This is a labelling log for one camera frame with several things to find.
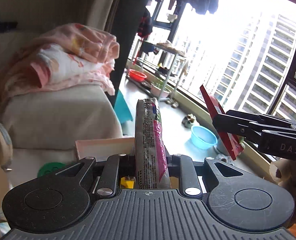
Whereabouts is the pink printed blanket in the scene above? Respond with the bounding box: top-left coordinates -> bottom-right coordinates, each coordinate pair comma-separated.
0,42 -> 116,115

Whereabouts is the silver and pink wipes packet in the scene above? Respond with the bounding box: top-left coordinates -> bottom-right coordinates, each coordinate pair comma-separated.
134,97 -> 170,190

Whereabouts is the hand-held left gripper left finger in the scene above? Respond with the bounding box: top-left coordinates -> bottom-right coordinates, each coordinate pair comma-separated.
56,154 -> 136,196

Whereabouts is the black and red hanging garment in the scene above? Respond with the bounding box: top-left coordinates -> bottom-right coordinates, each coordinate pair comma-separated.
137,9 -> 153,38

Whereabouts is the pink ruffled garment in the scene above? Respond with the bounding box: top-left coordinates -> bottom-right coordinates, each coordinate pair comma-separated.
37,23 -> 120,63

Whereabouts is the metal shelf rack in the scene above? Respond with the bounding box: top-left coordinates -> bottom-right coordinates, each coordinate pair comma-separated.
132,40 -> 188,103

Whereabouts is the red plastic basin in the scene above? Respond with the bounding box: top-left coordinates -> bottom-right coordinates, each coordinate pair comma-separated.
128,69 -> 147,82

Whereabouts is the dark curtain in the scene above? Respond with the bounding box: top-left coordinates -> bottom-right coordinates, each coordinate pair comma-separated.
105,0 -> 148,98

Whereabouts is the pink white basin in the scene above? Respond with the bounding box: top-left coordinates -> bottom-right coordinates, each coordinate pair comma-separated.
150,79 -> 172,98

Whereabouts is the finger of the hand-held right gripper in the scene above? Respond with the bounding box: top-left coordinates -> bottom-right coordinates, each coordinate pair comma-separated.
225,110 -> 296,128
212,114 -> 264,143

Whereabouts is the red packet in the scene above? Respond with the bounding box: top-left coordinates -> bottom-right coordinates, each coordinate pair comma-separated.
200,84 -> 244,161

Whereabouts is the small ceramic figure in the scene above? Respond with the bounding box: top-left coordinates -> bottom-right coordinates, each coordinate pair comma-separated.
182,114 -> 200,128

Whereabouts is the pink cardboard box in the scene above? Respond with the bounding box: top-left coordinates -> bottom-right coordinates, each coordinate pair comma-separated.
75,137 -> 136,158

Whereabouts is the beige sofa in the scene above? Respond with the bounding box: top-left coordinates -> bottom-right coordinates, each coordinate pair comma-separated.
0,30 -> 125,177

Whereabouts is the person's right hand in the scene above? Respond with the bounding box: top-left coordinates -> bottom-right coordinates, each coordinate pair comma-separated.
269,159 -> 296,188

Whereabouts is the light blue plastic basin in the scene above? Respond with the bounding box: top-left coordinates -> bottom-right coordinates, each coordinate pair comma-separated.
191,126 -> 218,150

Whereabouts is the green round lid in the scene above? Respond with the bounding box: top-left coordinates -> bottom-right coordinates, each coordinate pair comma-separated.
37,162 -> 67,178

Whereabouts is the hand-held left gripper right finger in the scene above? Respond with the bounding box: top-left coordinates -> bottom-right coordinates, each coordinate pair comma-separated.
167,154 -> 263,196

